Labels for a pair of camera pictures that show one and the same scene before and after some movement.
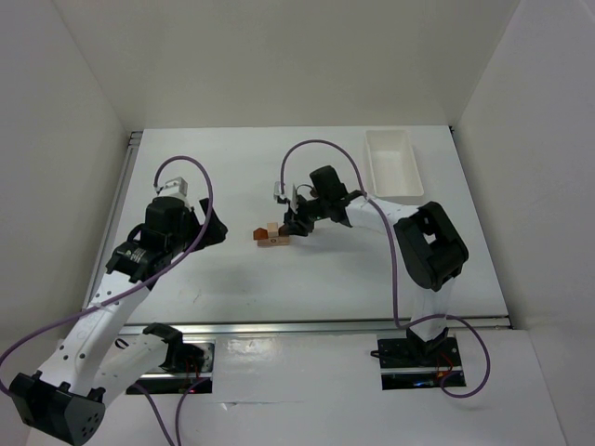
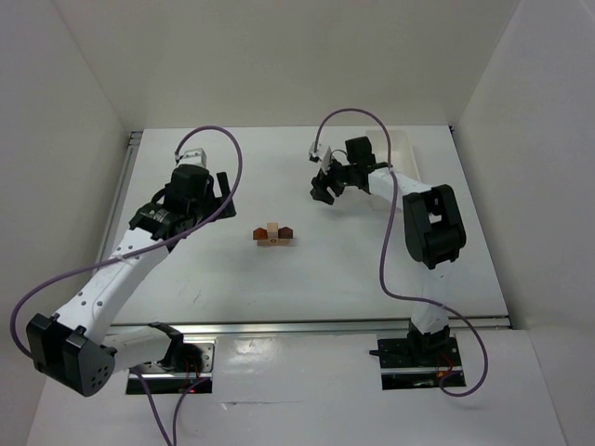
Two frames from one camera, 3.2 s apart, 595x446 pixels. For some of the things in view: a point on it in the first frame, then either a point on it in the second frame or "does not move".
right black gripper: [297, 218] to [336, 177]
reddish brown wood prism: [260, 233] does not move
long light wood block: [281, 240] does not move
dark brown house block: [284, 230] does not move
